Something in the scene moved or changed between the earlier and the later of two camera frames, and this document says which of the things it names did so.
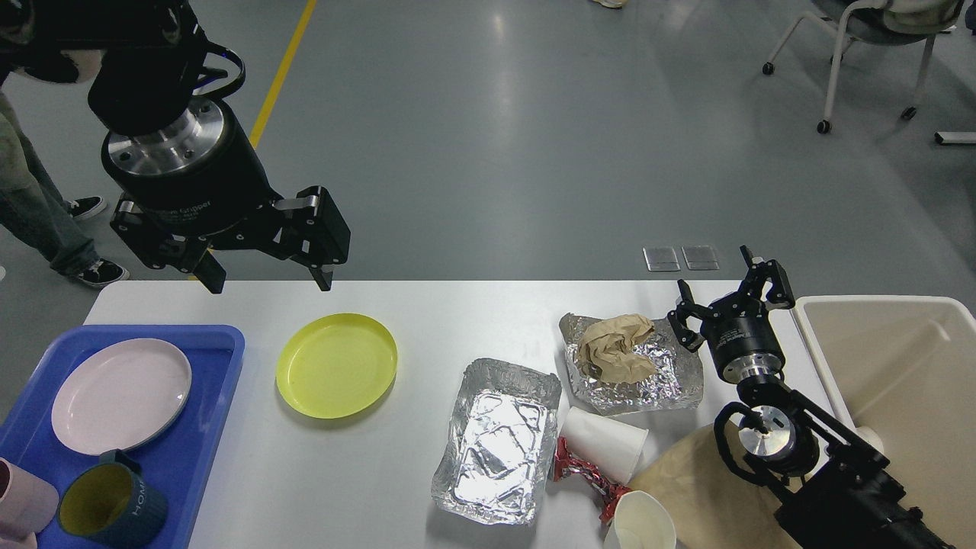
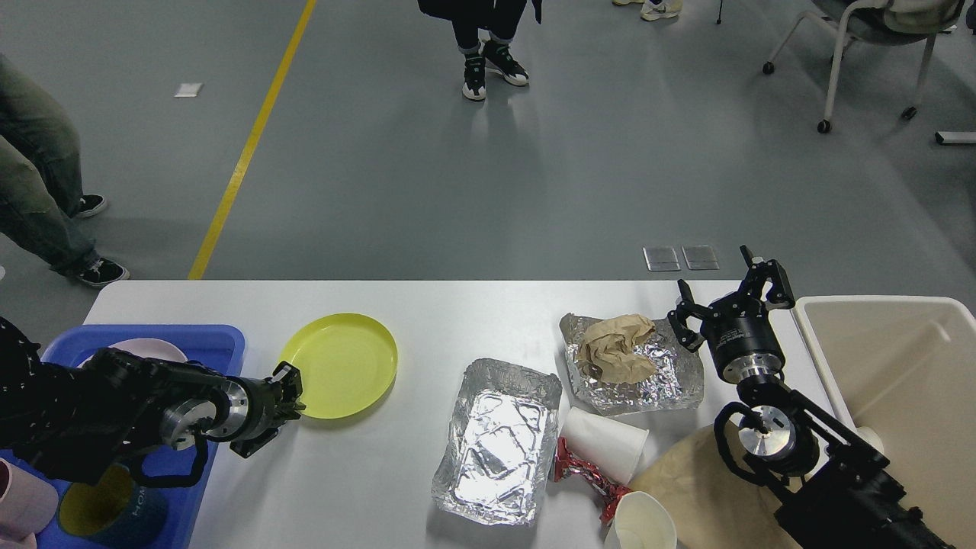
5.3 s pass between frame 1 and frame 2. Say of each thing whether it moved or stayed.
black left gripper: moved
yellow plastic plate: stayed
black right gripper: stayed
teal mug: stayed
